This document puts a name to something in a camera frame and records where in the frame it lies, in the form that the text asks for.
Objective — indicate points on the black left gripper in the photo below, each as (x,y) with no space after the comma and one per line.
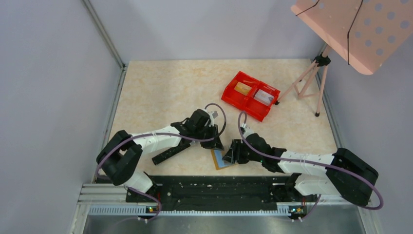
(212,137)

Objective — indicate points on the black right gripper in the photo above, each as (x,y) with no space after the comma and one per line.
(237,152)

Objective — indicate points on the yellow leather card holder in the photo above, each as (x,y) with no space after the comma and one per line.
(219,162)

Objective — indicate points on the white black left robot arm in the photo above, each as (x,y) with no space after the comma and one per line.
(119,158)

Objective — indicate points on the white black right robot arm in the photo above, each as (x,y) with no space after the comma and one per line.
(341,173)

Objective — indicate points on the orange card in bin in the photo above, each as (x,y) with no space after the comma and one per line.
(242,88)

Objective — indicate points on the white card in bin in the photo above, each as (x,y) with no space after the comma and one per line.
(263,97)

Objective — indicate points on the black microphone silver head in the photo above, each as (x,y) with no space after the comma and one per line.
(170,153)

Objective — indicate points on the red two-compartment plastic bin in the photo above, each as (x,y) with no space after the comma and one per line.
(247,103)

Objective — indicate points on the pink perforated music stand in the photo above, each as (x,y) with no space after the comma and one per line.
(363,32)

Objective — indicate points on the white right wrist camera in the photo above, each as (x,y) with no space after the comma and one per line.
(246,130)

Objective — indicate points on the grey slotted cable duct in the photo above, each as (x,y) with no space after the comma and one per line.
(141,210)

